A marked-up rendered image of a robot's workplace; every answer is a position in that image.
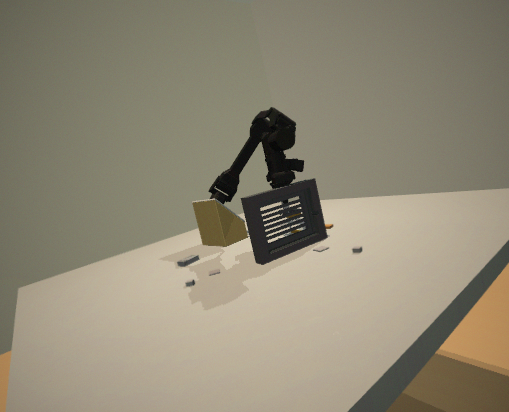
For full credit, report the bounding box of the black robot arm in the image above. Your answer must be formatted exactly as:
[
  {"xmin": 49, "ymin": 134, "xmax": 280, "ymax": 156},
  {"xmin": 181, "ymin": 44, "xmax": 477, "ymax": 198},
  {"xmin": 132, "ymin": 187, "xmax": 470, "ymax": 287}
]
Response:
[{"xmin": 208, "ymin": 107, "xmax": 304, "ymax": 204}]

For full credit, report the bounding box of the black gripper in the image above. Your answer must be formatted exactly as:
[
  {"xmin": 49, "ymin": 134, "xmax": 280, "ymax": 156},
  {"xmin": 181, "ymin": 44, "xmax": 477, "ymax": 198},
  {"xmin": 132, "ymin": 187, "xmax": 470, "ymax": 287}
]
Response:
[{"xmin": 265, "ymin": 151, "xmax": 296, "ymax": 189}]

